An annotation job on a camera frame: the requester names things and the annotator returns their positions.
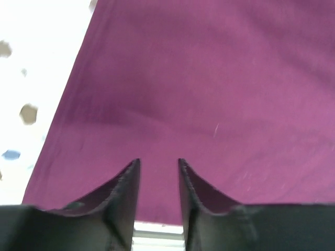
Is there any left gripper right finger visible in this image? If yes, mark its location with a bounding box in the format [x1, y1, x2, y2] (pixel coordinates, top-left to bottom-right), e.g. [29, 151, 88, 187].
[178, 159, 334, 250]

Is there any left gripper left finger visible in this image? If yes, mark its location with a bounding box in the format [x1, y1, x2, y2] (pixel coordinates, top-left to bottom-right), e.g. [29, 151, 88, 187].
[1, 159, 141, 251]

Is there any aluminium front rail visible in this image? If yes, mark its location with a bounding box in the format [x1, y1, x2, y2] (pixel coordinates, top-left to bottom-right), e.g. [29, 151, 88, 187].
[131, 221, 185, 251]

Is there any purple cloth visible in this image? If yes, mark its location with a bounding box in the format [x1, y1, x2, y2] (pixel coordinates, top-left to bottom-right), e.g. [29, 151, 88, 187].
[23, 1, 334, 224]

